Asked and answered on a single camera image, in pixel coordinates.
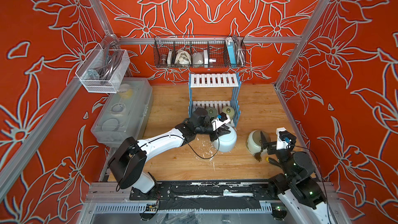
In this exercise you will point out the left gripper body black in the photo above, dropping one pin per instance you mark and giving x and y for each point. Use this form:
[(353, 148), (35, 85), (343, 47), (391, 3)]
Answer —
[(214, 135)]

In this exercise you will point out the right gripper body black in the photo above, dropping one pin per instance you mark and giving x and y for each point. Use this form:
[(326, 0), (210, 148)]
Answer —
[(273, 150)]

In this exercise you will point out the small yellow-green tea canister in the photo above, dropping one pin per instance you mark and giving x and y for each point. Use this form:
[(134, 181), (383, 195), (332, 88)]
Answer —
[(229, 111)]

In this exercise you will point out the blue white slatted shelf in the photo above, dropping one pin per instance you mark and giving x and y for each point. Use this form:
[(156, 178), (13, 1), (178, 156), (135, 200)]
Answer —
[(215, 90)]

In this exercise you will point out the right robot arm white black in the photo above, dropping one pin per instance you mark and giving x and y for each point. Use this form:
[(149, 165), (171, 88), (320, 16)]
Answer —
[(304, 199)]

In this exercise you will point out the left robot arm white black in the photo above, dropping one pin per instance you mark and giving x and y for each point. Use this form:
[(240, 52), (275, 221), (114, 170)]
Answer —
[(128, 161)]

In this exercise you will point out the small green tea canister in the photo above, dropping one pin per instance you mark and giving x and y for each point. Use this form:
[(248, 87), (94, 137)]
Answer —
[(212, 112)]

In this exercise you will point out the yellow black screwdriver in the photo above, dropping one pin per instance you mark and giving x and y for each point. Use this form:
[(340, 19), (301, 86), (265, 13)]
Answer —
[(273, 162)]

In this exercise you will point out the beige cloth in basket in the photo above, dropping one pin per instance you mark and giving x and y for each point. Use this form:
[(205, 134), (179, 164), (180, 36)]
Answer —
[(183, 58)]

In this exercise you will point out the clear plastic storage box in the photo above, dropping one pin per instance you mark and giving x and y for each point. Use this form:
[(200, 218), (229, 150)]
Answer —
[(125, 114)]

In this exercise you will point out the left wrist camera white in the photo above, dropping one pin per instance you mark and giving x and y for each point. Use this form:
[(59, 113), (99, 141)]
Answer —
[(219, 121)]

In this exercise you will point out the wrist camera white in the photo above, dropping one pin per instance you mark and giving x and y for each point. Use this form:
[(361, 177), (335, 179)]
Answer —
[(219, 121), (285, 139)]

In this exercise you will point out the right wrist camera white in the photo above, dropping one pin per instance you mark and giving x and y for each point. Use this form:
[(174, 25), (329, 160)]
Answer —
[(285, 139)]

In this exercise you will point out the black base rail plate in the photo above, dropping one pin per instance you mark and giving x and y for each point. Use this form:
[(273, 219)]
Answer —
[(209, 195)]

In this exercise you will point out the black wire wall basket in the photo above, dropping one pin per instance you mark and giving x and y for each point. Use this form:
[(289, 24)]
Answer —
[(206, 51)]

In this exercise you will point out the clear mesh wall basket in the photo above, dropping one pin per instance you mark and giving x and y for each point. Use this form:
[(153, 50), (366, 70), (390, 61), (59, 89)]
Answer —
[(104, 70)]

